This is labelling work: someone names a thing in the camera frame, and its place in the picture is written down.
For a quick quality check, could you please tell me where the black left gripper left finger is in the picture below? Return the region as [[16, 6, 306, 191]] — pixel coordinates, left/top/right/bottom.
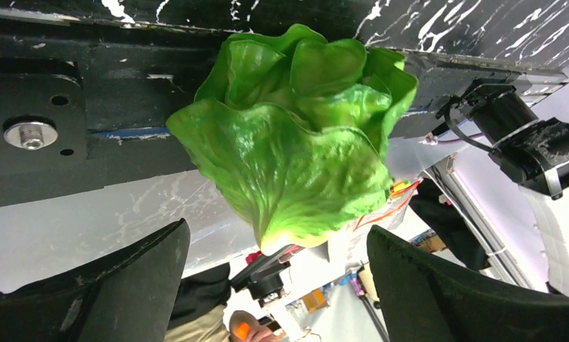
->
[[0, 219, 190, 341]]

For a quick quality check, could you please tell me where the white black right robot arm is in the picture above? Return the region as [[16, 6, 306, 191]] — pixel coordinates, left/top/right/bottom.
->
[[436, 78, 569, 296]]

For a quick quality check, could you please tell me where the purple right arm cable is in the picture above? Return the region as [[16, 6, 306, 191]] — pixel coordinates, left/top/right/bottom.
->
[[424, 132, 486, 145]]

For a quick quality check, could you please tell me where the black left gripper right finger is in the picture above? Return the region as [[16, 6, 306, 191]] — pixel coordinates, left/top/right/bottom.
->
[[366, 225, 569, 341]]

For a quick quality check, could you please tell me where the person in background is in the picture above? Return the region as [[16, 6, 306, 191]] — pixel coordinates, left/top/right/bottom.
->
[[164, 263, 278, 341]]

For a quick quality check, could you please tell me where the green lettuce leaf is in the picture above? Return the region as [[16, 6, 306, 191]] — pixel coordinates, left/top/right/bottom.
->
[[166, 24, 419, 255]]

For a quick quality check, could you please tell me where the aluminium frame rail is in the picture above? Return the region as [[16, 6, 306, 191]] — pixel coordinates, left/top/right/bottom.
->
[[0, 0, 569, 289]]

